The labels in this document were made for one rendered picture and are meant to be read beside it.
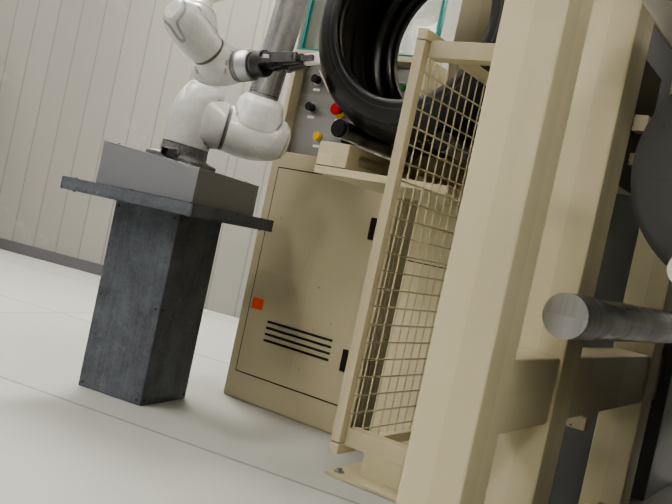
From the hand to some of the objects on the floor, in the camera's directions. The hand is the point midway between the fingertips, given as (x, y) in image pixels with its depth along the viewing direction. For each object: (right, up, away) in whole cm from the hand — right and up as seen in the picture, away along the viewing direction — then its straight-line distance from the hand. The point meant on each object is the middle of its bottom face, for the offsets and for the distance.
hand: (316, 58), depth 220 cm
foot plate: (+20, -115, +13) cm, 118 cm away
